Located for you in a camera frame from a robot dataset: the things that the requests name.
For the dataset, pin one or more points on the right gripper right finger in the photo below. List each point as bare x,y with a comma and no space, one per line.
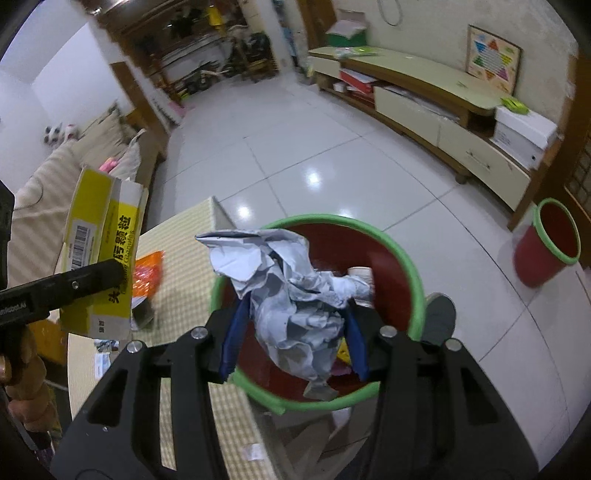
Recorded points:
438,414

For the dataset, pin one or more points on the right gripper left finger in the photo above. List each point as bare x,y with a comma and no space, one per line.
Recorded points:
115,434

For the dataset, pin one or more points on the yellow carton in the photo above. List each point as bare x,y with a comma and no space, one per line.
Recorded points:
104,223

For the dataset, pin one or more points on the grey paper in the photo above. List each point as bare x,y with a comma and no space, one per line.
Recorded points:
296,309

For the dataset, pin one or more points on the crushed patterned paper cup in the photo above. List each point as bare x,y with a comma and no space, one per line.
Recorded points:
365,285

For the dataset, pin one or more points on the left hand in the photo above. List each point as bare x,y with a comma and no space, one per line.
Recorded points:
24,377

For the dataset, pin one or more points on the striped beige sofa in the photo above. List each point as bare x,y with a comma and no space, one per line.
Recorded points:
42,205

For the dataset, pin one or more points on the orange snack wrapper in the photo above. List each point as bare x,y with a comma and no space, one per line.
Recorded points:
147,276

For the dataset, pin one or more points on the pink toy wand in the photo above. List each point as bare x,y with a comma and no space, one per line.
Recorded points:
108,165

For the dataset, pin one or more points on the plush toys on sofa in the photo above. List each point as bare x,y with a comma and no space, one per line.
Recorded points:
56,135

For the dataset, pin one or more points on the large red green-rimmed bin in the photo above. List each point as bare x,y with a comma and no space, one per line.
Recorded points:
336,244

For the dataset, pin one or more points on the small red green-rimmed bin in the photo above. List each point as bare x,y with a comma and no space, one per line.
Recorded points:
551,243

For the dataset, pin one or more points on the long tv cabinet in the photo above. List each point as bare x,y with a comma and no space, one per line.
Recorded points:
445,110

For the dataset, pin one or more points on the white shoe box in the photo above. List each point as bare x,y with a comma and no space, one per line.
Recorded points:
525,137

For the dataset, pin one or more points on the chinese checkers board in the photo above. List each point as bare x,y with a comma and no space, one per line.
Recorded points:
493,59

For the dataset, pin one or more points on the green white box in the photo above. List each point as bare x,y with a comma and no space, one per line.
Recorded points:
350,30

